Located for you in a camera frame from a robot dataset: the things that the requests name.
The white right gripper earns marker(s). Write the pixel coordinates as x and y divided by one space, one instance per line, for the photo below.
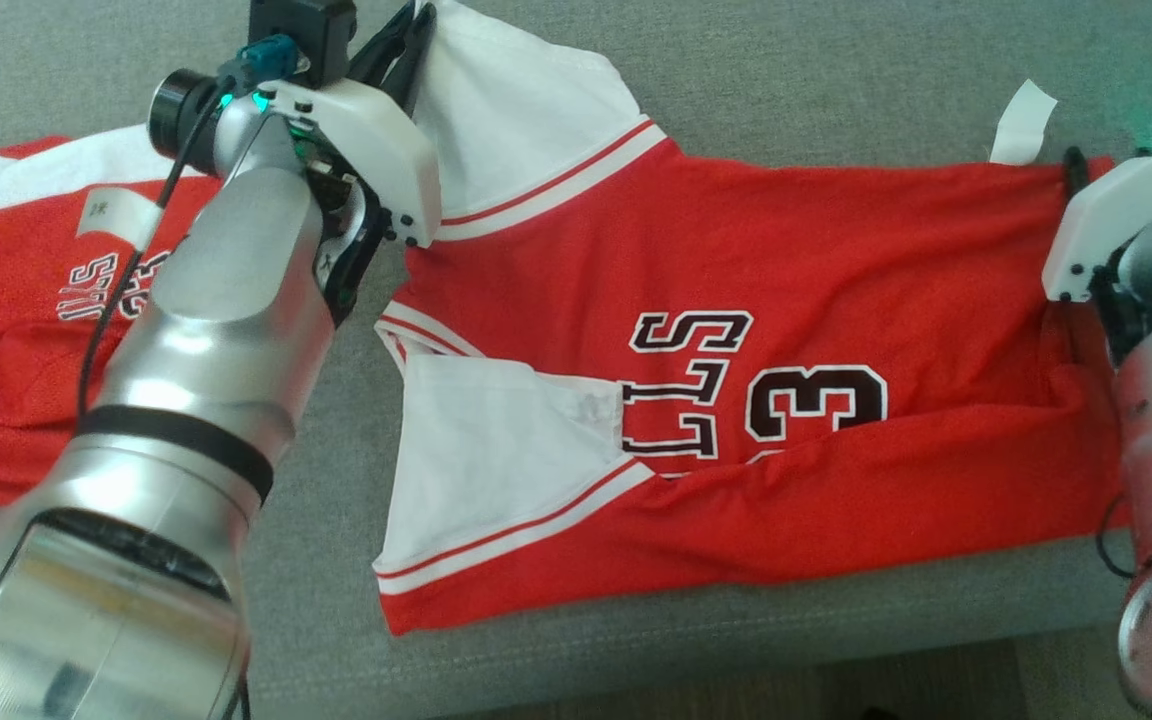
1106 210

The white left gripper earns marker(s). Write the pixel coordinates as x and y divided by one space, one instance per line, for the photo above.
376 140

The red basketball jersey white sleeves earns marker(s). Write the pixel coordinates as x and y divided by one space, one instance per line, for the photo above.
736 250

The red basketball shorts number 23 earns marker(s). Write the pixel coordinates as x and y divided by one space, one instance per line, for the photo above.
6 300

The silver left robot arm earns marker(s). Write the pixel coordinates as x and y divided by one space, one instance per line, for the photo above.
186 380

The grey fabric sofa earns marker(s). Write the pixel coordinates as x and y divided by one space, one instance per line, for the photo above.
786 60

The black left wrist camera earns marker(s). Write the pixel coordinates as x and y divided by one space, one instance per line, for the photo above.
301 30

